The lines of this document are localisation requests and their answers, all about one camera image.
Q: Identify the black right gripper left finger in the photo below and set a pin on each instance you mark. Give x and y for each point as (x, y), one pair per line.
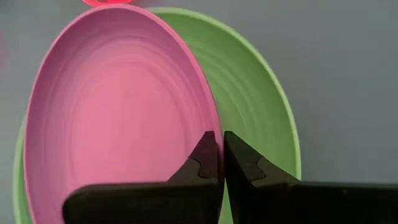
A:
(174, 202)

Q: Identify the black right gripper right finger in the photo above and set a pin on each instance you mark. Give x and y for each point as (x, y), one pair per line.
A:
(280, 202)

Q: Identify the mauve pink plastic plate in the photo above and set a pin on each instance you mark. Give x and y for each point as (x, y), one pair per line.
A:
(118, 102)

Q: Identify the red translucent plastic plate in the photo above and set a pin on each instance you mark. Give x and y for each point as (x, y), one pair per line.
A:
(105, 2)

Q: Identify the green plastic plate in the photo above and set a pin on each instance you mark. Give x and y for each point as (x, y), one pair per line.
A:
(248, 93)

